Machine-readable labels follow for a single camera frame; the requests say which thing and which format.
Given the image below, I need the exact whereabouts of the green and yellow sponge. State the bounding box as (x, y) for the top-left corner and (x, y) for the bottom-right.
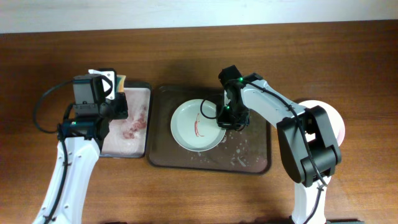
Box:
(116, 75), (126, 93)

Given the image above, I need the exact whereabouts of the pale green plate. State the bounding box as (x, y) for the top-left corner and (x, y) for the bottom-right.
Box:
(170, 99), (226, 152)

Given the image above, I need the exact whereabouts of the pink plate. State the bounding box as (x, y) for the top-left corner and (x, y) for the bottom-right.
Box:
(299, 100), (346, 146)

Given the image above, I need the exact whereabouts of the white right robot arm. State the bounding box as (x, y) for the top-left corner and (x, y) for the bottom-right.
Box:
(216, 65), (342, 223)

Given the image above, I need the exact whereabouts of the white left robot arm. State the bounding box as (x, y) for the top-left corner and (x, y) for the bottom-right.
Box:
(34, 68), (128, 223)

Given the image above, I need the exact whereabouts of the black tray with soapy water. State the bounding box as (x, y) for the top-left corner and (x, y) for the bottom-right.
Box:
(100, 82), (152, 158)

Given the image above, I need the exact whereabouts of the dark brown serving tray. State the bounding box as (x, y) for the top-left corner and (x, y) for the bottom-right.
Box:
(146, 86), (272, 175)

